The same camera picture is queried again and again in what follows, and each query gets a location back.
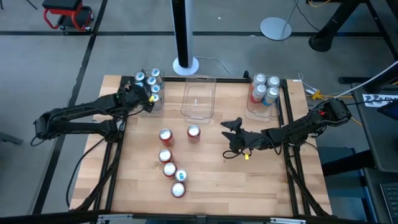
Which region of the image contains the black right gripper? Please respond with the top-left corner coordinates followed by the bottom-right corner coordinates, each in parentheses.
top-left (221, 117), bottom-right (265, 152)

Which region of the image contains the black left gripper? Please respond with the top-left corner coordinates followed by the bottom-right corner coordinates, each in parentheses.
top-left (123, 83), bottom-right (155, 113)

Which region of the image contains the clear plastic bin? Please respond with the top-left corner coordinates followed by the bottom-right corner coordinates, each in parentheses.
top-left (180, 74), bottom-right (218, 124)
top-left (132, 68), bottom-right (166, 118)
top-left (244, 73), bottom-right (281, 122)

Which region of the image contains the red Fanta strawberry can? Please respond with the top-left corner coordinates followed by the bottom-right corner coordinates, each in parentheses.
top-left (162, 162), bottom-right (177, 179)
top-left (170, 181), bottom-right (187, 198)
top-left (187, 124), bottom-right (201, 144)
top-left (157, 148), bottom-right (174, 164)
top-left (158, 127), bottom-right (174, 147)

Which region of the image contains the blue Spindrift can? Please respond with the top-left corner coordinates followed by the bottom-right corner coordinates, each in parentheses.
top-left (262, 86), bottom-right (280, 107)

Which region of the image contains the Spindrift sparkling water can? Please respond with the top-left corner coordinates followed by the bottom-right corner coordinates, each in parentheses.
top-left (252, 72), bottom-right (267, 86)

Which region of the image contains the orange Spindrift can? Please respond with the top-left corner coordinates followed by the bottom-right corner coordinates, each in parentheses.
top-left (266, 75), bottom-right (281, 90)

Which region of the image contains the tower fan with round base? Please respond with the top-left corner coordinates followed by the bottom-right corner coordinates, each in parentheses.
top-left (170, 0), bottom-right (200, 77)

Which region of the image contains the grey round floor stand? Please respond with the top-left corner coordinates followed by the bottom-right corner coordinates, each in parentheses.
top-left (259, 0), bottom-right (301, 41)

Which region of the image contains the black desk support bar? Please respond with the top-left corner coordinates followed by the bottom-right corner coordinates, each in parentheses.
top-left (322, 151), bottom-right (377, 177)

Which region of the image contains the red black rolling stool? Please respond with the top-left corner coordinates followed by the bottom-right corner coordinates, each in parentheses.
top-left (42, 0), bottom-right (95, 32)

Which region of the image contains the black desk foot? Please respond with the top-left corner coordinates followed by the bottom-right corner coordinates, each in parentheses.
top-left (338, 76), bottom-right (374, 85)

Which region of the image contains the thick black stand leg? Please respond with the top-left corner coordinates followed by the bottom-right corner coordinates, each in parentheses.
top-left (308, 0), bottom-right (371, 52)

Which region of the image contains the grey chair leg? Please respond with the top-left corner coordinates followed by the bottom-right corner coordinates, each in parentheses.
top-left (0, 131), bottom-right (24, 146)

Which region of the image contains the dark grey desk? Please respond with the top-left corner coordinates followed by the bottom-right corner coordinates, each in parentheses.
top-left (351, 82), bottom-right (398, 174)

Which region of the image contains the white paper sign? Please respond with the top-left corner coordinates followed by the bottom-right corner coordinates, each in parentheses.
top-left (362, 93), bottom-right (398, 108)

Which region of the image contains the black keyboard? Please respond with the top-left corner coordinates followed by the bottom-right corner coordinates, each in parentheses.
top-left (379, 182), bottom-right (398, 224)

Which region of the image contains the black aluminium table frame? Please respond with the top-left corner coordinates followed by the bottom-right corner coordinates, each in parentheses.
top-left (70, 75), bottom-right (333, 224)

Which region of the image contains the thin white fan cable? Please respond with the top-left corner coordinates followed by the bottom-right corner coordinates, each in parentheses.
top-left (194, 56), bottom-right (233, 78)

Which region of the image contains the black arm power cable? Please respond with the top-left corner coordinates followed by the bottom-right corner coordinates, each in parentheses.
top-left (65, 136), bottom-right (106, 208)

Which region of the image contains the silver metal bracket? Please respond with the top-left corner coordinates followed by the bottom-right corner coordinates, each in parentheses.
top-left (96, 213), bottom-right (134, 222)
top-left (269, 217), bottom-right (307, 224)

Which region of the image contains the yellow cable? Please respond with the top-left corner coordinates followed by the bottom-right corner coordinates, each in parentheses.
top-left (322, 93), bottom-right (364, 127)
top-left (307, 0), bottom-right (330, 9)

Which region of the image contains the black floor cable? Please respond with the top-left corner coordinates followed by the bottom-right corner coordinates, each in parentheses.
top-left (294, 0), bottom-right (321, 32)

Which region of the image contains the thick white cable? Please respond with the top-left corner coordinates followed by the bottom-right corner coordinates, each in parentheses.
top-left (310, 60), bottom-right (398, 110)

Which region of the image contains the black diagonal frame bar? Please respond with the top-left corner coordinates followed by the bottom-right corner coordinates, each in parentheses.
top-left (365, 0), bottom-right (398, 62)

